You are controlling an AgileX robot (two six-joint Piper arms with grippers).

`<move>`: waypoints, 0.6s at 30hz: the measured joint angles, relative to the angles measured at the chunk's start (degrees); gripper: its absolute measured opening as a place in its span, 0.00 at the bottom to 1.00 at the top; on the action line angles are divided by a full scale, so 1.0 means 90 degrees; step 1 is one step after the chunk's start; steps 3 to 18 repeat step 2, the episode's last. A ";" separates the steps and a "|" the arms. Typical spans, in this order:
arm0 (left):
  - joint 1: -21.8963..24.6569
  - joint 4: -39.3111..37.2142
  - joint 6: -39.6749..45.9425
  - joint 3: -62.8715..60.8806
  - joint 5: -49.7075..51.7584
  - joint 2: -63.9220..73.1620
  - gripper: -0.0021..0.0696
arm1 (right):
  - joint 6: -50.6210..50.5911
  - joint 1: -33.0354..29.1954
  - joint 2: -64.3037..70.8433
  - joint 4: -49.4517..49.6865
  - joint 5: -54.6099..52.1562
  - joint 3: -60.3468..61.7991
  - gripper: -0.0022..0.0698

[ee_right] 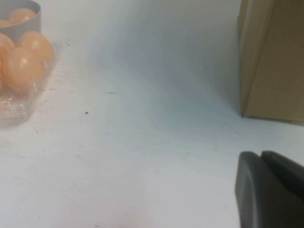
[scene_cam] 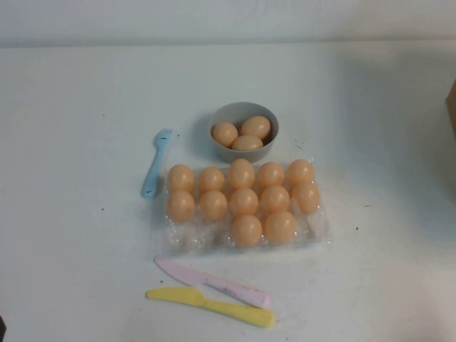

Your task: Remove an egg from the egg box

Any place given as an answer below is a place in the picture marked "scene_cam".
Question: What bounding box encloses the beige plastic egg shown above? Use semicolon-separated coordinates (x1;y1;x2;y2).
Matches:
264;210;298;245
229;187;259;217
291;181;322;214
231;135;264;152
256;161;286;189
198;190;228;222
286;158;316;186
227;158;256;190
197;167;226;193
212;122;239;148
241;115;271;141
231;214;264;248
167;164;195;193
260;185;291;214
166;190;196;224

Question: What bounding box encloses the clear plastic egg tray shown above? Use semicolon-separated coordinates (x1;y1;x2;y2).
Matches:
162;156;335;256

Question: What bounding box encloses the brown cardboard box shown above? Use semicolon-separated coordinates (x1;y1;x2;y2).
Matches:
445;76;456;140

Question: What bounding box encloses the grey round bowl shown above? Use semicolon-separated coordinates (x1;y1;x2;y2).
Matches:
208;102;281;164

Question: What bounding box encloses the light blue plastic fork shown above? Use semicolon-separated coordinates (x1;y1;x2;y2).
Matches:
140;128;174;199

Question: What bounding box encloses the pink plastic knife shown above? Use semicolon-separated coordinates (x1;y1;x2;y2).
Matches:
153;255;274;309

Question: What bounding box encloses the yellow plastic knife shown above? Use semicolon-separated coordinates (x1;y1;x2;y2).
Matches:
145;286;276;328

